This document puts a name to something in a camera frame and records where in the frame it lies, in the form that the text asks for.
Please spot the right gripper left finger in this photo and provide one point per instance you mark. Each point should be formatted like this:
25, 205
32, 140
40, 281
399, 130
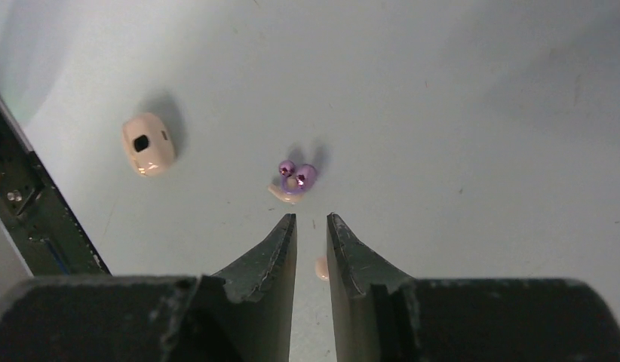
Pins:
243, 312

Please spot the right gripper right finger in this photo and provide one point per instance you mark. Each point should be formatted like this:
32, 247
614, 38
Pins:
380, 313

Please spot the beige earbud charging case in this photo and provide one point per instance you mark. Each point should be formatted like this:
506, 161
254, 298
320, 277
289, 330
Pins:
147, 144

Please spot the beige earbud right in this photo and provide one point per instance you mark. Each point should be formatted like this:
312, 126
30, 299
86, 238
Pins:
321, 268

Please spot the beige earbud under purple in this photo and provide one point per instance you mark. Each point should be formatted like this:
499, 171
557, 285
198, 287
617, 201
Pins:
286, 191

